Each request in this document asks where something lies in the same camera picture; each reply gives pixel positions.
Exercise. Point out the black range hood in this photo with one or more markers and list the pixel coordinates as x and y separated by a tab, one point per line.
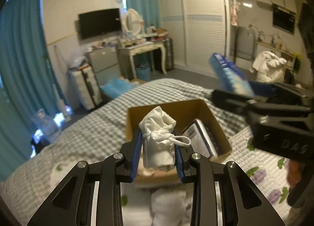
283	19

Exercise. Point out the white black tissue pack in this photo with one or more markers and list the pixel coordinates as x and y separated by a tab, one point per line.
202	140

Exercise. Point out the clear water jug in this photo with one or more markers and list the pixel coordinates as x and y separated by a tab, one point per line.
50	130

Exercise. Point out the grey checked duvet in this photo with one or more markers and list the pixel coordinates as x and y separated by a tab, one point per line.
28	186

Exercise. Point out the white clothes pile on chair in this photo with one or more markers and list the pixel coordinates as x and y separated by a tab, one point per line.
269	67

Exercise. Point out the blue plastic bag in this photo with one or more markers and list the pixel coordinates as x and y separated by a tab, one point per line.
116	87

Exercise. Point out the floral quilted bed cover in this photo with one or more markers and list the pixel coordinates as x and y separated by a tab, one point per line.
267	171

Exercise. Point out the white cloth bundle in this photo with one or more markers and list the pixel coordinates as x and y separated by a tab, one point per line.
159	140

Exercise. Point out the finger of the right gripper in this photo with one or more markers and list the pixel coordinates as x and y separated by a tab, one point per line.
241	105
282	93

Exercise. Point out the grey washing machine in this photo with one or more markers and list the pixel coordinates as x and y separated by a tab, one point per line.
245	43

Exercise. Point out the cream lace cloth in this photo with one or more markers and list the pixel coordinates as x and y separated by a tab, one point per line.
142	171

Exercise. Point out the white dressing table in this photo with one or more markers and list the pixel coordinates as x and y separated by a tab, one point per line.
148	46

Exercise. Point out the black wall television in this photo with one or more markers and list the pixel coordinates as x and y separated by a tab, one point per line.
100	22

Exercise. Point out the right hand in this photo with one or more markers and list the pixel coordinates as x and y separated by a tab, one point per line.
294	175

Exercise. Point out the blue tissue pack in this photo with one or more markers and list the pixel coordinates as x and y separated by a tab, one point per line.
230	77

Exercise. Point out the white mop stick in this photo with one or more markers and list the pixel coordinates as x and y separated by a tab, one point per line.
59	97

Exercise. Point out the white suitcase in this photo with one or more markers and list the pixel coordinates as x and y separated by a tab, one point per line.
86	87

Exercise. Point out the brown cardboard box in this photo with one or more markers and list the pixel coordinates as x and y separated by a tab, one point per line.
184	112

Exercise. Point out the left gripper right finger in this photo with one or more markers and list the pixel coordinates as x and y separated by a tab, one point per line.
222	191

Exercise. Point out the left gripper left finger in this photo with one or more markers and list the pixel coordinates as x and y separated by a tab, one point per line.
71	201

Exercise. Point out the oval vanity mirror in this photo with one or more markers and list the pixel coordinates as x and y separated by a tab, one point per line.
132	23

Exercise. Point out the white sliding wardrobe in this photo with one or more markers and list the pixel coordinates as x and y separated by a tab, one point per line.
198	28

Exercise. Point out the teal window curtain left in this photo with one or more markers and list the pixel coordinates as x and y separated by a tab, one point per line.
25	83

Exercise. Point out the dark suitcase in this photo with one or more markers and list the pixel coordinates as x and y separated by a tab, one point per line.
169	55

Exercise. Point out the small grey fridge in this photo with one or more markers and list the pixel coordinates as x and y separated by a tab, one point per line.
104	63

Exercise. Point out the small white sock roll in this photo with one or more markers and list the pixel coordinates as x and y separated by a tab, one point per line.
172	206

